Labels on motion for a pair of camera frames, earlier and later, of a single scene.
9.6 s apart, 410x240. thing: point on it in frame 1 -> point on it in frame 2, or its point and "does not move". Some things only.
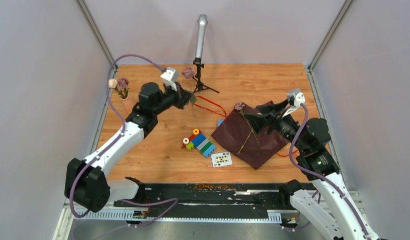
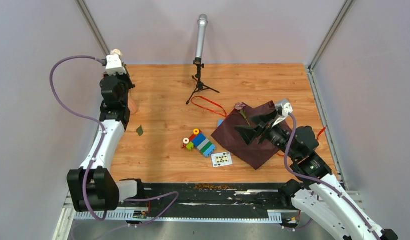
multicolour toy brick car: (199, 140) does not move
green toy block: (190, 146) does not move
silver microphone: (202, 22) does not move
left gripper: (183, 96) -> (126, 77)
